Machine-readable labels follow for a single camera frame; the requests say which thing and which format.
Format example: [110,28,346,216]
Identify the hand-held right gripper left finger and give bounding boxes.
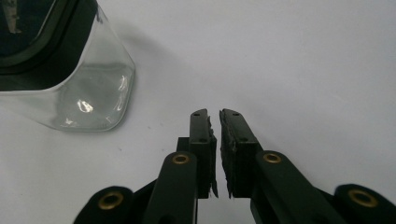
[176,108,219,200]

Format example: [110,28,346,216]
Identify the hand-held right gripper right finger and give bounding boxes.
[219,108,264,200]

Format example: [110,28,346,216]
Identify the clear square glass jar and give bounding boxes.
[0,0,136,133]

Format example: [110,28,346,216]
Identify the black jar lid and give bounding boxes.
[0,0,100,92]

